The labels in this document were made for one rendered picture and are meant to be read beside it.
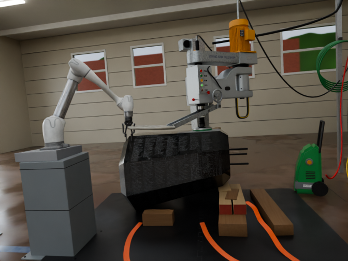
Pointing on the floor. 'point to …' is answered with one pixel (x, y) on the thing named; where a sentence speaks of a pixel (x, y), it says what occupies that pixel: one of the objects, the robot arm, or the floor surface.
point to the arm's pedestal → (58, 205)
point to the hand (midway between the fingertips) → (128, 137)
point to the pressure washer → (310, 168)
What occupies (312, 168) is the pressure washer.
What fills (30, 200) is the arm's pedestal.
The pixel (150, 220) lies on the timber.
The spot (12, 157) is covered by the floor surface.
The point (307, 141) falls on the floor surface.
